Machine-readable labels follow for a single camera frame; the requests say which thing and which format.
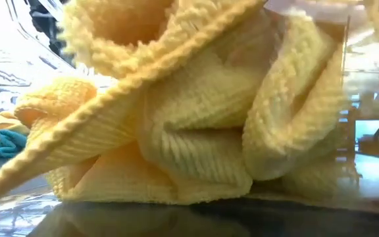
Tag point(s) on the teal microfiber towel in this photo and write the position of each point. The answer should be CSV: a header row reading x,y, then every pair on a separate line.
x,y
2,146

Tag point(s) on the clear plastic basket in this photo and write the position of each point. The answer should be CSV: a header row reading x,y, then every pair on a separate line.
x,y
324,197

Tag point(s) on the yellow microfiber towel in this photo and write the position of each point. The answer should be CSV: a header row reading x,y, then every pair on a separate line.
x,y
192,164
51,102
291,115
110,52
183,98

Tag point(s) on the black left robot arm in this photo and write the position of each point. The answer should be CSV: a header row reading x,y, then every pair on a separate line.
x,y
46,19

